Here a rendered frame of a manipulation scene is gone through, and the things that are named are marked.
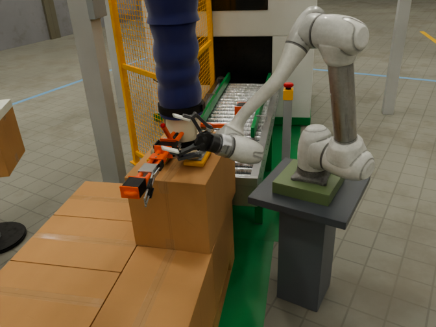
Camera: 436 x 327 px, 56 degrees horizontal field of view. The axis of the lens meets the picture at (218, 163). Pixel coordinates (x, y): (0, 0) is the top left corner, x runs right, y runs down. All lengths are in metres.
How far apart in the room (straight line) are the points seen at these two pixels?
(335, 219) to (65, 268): 1.31
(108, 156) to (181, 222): 1.75
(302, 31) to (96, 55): 1.96
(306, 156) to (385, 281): 1.12
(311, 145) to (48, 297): 1.39
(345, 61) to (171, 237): 1.14
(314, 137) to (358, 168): 0.26
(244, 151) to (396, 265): 1.64
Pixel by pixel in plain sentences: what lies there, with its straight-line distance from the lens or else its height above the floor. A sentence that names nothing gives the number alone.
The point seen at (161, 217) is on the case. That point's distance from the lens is 2.01.
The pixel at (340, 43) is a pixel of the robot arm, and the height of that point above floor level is 1.55.
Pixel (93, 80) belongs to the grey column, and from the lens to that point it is 3.40.
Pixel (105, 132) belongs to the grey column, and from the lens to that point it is 3.52.
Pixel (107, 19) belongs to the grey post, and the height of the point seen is 1.17.
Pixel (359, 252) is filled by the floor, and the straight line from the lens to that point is 3.02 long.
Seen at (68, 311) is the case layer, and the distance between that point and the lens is 1.94.
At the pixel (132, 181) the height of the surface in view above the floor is 1.11.
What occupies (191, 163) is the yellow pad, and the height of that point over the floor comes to 0.97.
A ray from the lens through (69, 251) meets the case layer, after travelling 2.26.
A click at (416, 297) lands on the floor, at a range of 2.80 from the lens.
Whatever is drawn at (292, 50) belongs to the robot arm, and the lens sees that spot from 1.72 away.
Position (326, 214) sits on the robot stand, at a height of 0.75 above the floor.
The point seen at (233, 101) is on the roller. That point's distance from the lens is 4.13.
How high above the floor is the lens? 1.87
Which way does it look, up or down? 27 degrees down
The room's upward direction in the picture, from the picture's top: 3 degrees counter-clockwise
